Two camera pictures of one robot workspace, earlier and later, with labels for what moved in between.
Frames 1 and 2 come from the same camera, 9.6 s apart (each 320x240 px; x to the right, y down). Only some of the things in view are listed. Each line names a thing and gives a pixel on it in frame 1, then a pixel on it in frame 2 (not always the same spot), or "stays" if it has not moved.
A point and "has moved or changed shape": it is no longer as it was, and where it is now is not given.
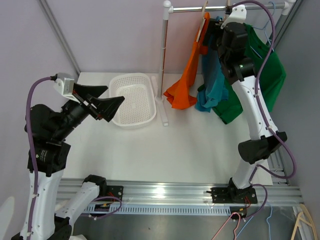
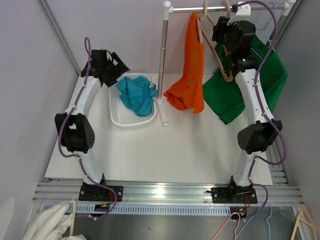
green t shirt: x=273 y=75 stays
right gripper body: x=213 y=29 to x=224 y=32
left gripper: x=106 y=107 to x=120 y=69
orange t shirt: x=180 y=95 has moved or changed shape
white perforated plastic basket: x=139 y=107 stays
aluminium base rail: x=111 y=198 stays
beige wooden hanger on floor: x=304 y=209 stays
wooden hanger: x=203 y=20 has moved or changed shape
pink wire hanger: x=225 y=221 stays
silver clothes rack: x=167 y=8 stays
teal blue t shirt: x=213 y=90 to x=137 y=93
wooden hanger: x=226 y=15 has moved or changed shape
